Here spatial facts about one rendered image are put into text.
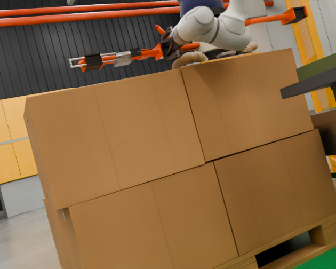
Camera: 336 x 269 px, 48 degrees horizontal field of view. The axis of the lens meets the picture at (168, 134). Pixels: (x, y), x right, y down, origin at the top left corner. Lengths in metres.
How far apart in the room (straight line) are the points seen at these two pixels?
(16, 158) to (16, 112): 1.01
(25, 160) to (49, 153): 7.39
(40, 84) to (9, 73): 0.93
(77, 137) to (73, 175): 0.13
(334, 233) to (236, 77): 0.86
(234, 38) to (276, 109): 0.42
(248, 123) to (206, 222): 0.46
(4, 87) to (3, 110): 3.54
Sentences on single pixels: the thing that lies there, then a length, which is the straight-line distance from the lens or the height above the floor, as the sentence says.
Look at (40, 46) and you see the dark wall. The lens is 12.90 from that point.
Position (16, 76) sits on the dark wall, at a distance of 12.47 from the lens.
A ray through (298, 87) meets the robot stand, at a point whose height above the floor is 0.73.
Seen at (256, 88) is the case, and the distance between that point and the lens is 1.72.
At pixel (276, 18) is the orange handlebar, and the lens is 1.81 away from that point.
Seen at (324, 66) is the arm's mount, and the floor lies 0.77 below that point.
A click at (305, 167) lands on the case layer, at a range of 1.84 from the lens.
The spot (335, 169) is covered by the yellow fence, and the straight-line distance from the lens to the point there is 3.72.
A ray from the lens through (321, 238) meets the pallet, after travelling 1.93.
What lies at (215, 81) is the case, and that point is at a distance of 1.61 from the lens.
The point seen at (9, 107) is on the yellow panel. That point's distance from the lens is 8.88.
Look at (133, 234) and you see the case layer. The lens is 1.42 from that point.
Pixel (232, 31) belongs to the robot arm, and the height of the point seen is 1.01.
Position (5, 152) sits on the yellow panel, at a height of 1.35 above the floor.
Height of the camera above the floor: 0.67
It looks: 1 degrees up
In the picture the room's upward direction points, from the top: 15 degrees counter-clockwise
